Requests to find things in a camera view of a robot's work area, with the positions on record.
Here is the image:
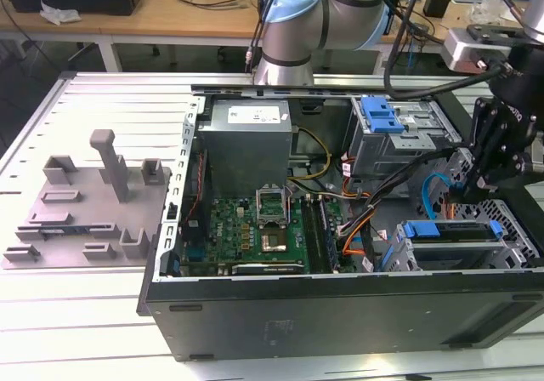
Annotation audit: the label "orange black power wire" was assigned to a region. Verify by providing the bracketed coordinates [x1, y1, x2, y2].
[441, 200, 462, 220]

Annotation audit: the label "grey power supply unit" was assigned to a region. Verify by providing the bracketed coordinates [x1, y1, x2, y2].
[196, 99, 295, 198]

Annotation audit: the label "black cable bundle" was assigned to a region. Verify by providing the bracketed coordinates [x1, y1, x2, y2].
[337, 145, 468, 237]

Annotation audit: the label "metal socket cover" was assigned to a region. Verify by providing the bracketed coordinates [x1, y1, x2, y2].
[254, 183, 292, 228]

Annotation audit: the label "black PC case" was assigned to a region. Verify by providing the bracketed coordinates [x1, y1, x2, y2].
[135, 83, 544, 363]

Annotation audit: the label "multicoloured wire bundle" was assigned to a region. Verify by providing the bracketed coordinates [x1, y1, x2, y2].
[288, 179, 377, 206]

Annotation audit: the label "silver drive cage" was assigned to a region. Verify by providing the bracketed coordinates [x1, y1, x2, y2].
[346, 95, 463, 179]

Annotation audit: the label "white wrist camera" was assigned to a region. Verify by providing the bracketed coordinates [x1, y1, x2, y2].
[441, 22, 530, 75]

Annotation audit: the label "yellow wires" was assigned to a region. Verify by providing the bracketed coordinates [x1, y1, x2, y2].
[288, 128, 333, 182]

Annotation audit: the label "blue drive cage latch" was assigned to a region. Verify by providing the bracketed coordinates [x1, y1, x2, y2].
[359, 95, 403, 134]

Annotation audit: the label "orange data wire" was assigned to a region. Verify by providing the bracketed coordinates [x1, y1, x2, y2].
[342, 223, 371, 257]

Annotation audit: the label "CPU socket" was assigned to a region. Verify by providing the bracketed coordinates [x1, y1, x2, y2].
[259, 227, 288, 254]

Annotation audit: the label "white crumpled plastic bag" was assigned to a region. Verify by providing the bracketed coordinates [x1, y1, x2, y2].
[39, 0, 82, 27]

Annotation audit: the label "wooden desk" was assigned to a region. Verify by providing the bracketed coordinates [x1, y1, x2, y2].
[0, 0, 544, 74]

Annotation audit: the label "small black box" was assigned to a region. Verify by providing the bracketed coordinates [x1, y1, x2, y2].
[423, 0, 452, 19]

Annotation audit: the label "blue data wire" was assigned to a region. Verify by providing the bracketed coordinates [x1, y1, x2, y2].
[420, 172, 465, 221]

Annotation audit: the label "silver disk bay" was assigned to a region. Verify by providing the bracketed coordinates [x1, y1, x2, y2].
[394, 219, 532, 271]

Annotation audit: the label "black graphics card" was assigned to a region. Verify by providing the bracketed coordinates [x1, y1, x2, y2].
[231, 261, 307, 276]

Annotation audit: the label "dark RAM stick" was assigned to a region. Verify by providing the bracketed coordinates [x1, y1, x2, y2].
[38, 226, 88, 235]

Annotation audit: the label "black camera cable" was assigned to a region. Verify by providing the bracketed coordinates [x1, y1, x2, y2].
[383, 0, 511, 100]

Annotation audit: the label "green motherboard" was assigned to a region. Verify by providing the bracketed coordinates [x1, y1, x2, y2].
[182, 180, 346, 278]

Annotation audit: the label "grey parts rack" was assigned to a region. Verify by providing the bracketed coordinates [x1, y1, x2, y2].
[0, 128, 173, 271]

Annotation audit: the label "clear plastic bag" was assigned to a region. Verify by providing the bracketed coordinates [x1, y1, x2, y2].
[469, 0, 507, 26]

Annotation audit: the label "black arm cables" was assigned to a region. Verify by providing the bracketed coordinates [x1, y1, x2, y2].
[246, 0, 284, 76]

